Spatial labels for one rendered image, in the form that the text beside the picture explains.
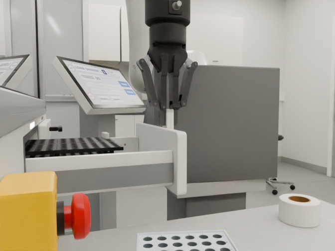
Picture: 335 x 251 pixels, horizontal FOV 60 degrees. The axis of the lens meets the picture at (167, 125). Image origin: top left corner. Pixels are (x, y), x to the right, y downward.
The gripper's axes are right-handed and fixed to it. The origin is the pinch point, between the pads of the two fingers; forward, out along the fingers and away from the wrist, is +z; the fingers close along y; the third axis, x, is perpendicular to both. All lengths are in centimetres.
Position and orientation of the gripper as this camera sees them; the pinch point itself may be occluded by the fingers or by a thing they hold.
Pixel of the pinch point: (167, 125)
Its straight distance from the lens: 60.4
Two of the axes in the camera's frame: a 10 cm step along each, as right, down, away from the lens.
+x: -3.4, -0.7, 9.4
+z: 0.0, 10.0, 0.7
